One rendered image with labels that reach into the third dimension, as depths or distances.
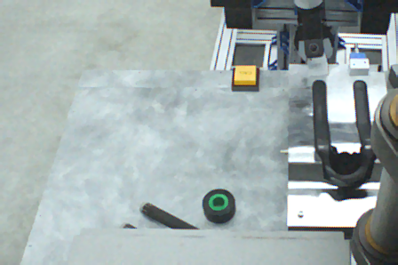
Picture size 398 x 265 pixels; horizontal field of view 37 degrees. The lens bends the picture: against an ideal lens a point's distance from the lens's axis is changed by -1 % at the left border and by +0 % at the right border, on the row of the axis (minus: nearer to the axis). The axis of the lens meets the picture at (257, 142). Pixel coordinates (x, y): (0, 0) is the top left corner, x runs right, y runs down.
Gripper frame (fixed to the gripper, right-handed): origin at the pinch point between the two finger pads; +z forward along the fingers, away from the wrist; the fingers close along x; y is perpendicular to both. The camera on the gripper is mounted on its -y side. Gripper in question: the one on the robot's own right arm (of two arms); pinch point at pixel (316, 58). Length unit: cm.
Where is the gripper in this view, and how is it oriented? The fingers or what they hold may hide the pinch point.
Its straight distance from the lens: 159.5
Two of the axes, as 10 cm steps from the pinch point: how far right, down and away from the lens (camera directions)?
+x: -9.8, 0.7, 1.6
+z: 1.8, 5.1, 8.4
